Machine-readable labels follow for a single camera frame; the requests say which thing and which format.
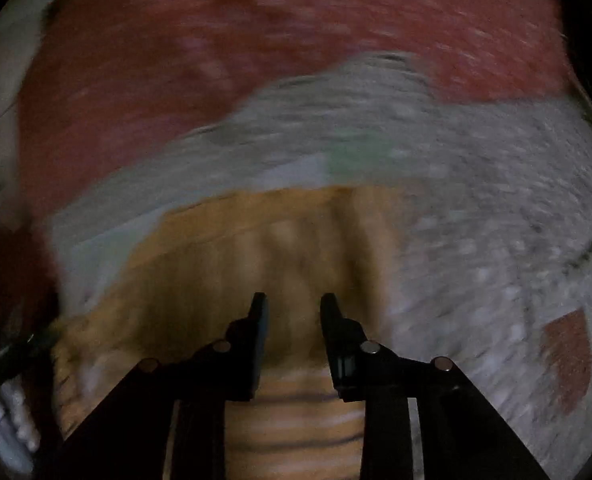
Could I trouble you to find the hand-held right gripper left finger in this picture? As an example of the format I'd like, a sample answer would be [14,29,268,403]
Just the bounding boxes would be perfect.
[36,292,271,480]

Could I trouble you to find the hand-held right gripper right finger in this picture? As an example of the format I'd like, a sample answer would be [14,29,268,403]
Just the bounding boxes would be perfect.
[319,292,551,480]

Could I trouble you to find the orange striped small garment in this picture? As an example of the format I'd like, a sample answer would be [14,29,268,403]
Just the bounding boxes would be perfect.
[51,185,413,480]

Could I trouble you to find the dark red cloth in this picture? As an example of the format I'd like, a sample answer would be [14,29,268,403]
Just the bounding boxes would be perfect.
[0,237,63,346]

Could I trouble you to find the red and grey patterned blanket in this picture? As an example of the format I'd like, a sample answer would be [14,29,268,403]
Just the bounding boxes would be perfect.
[13,0,592,476]

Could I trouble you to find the white cloth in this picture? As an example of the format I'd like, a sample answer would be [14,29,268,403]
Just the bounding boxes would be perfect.
[0,0,59,261]

